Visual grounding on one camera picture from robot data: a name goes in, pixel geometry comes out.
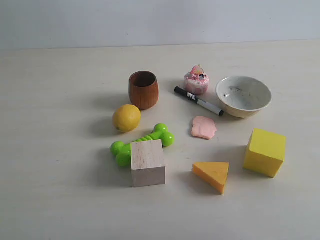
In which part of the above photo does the light wooden cube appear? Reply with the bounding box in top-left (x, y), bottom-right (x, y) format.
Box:
top-left (131, 139), bottom-right (166, 188)

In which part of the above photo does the yellow lemon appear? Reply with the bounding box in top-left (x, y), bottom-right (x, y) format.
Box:
top-left (112, 104), bottom-right (141, 133)

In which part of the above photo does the pink toy slice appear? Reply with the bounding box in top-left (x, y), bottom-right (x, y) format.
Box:
top-left (191, 116), bottom-right (217, 140)

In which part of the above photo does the yellow cube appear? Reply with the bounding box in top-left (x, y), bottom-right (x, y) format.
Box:
top-left (243, 128), bottom-right (286, 178)

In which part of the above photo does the green plastic bone toy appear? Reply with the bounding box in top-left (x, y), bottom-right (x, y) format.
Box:
top-left (110, 123), bottom-right (175, 167)

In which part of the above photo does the pink cake toy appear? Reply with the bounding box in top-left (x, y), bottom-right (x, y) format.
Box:
top-left (183, 64), bottom-right (210, 95)

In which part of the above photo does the orange cheese wedge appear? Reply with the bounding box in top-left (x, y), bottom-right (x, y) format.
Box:
top-left (192, 162), bottom-right (229, 195)

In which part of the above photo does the black white marker pen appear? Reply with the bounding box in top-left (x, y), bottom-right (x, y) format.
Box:
top-left (174, 86), bottom-right (224, 117)

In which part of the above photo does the brown wooden cup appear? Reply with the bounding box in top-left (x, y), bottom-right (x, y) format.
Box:
top-left (128, 71), bottom-right (159, 110)

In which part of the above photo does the white ceramic bowl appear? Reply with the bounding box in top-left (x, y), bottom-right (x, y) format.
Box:
top-left (215, 76), bottom-right (273, 119)

